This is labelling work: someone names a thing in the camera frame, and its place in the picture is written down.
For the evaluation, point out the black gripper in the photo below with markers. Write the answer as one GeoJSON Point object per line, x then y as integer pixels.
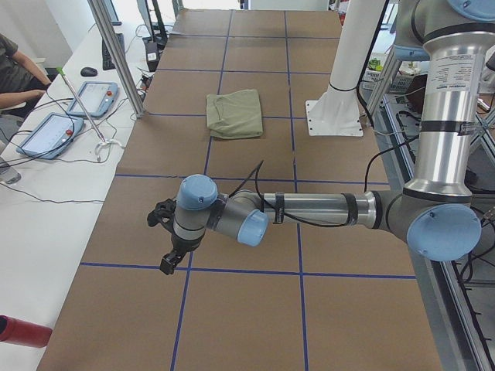
{"type": "Point", "coordinates": [182, 245]}

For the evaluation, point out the olive green long-sleeve shirt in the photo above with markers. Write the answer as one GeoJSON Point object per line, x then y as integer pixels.
{"type": "Point", "coordinates": [235, 116]}

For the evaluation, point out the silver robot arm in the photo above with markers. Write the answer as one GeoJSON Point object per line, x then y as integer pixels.
{"type": "Point", "coordinates": [432, 213]}

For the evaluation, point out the red cylinder bottle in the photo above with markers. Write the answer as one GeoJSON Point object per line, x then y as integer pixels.
{"type": "Point", "coordinates": [19, 332]}

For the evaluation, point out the near blue teach pendant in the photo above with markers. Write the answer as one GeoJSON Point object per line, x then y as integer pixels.
{"type": "Point", "coordinates": [51, 137]}

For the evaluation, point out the blue teach pendant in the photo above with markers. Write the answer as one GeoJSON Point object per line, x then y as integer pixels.
{"type": "Point", "coordinates": [51, 137]}
{"type": "Point", "coordinates": [97, 97]}

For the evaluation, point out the far blue teach pendant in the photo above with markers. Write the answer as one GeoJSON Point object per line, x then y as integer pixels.
{"type": "Point", "coordinates": [97, 97]}

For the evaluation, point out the clear plastic bottle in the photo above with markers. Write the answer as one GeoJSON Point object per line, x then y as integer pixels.
{"type": "Point", "coordinates": [8, 174]}

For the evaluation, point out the black computer mouse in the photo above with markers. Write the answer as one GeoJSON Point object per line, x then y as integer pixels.
{"type": "Point", "coordinates": [88, 72]}

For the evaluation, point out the black box with white label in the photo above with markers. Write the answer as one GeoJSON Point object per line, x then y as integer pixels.
{"type": "Point", "coordinates": [152, 56]}

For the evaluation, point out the metal rod with green tip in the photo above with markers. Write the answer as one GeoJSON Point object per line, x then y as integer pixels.
{"type": "Point", "coordinates": [78, 108]}

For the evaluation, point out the seated person in dark shirt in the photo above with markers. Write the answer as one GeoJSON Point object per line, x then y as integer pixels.
{"type": "Point", "coordinates": [23, 83]}

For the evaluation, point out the white basket with green items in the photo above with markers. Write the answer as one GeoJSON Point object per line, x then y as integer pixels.
{"type": "Point", "coordinates": [400, 83]}

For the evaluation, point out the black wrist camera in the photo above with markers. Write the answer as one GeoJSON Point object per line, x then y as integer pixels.
{"type": "Point", "coordinates": [163, 214]}

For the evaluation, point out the white camera mast with base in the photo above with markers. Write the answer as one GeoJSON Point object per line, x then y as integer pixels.
{"type": "Point", "coordinates": [336, 112]}

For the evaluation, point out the aluminium frame post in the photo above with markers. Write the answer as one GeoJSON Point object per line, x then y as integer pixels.
{"type": "Point", "coordinates": [103, 22]}

